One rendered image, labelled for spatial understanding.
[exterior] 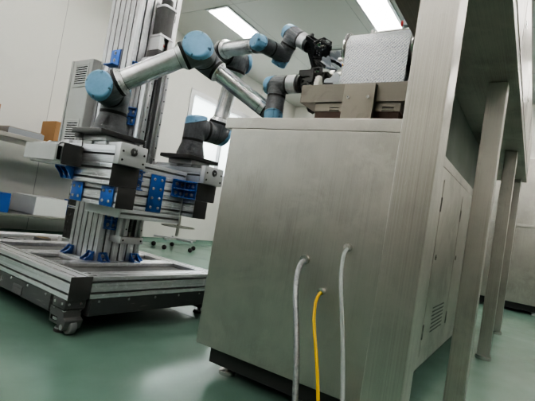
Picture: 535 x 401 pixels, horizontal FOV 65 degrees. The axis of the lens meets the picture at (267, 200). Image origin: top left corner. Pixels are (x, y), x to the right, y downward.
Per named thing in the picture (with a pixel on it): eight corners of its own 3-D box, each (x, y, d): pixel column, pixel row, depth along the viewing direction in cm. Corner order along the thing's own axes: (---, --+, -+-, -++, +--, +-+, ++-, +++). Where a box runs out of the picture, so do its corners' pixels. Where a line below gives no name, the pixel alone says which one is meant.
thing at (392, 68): (337, 107, 156) (345, 58, 157) (400, 106, 144) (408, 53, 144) (337, 106, 156) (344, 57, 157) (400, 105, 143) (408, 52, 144)
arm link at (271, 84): (270, 99, 178) (273, 79, 178) (292, 99, 172) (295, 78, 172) (259, 93, 171) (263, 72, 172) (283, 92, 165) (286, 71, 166)
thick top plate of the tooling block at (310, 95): (319, 115, 155) (322, 99, 155) (432, 116, 133) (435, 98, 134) (299, 102, 142) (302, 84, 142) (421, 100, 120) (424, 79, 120)
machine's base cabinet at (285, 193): (392, 305, 357) (407, 205, 360) (475, 325, 322) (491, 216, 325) (189, 369, 146) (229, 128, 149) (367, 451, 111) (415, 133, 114)
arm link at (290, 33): (286, 41, 202) (294, 25, 199) (301, 52, 197) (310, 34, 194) (276, 36, 196) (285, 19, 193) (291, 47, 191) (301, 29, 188)
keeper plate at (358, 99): (341, 120, 133) (347, 86, 133) (372, 120, 127) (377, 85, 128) (338, 118, 130) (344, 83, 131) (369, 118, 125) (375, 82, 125)
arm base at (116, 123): (83, 129, 183) (87, 107, 183) (114, 138, 195) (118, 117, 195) (104, 130, 174) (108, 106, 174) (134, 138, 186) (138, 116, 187)
